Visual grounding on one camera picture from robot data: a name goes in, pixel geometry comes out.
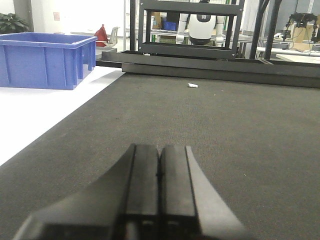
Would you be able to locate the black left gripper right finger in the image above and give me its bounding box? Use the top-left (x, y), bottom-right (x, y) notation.
top-left (158, 145), bottom-right (247, 240)

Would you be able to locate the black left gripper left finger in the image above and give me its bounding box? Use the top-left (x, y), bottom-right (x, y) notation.
top-left (14, 144), bottom-right (159, 240)

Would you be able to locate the dark grey textured mat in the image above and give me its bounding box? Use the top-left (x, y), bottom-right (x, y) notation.
top-left (0, 74), bottom-right (320, 240)

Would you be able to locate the small white paper scrap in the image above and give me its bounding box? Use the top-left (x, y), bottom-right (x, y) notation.
top-left (188, 83), bottom-right (199, 88)

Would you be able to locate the grey plastic chair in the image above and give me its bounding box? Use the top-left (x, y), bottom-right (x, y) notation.
top-left (105, 26), bottom-right (119, 47)

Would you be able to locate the blue plastic storage bin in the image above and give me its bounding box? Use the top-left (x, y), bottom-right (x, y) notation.
top-left (0, 32), bottom-right (97, 90)

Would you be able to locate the red bag on chair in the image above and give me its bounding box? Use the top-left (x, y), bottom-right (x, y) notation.
top-left (94, 24), bottom-right (109, 47)

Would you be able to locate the green potted plant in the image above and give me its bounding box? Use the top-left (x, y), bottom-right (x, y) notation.
top-left (0, 13), bottom-right (29, 35)

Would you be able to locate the black metal shelf frame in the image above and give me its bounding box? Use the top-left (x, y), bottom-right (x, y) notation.
top-left (96, 0), bottom-right (320, 89)

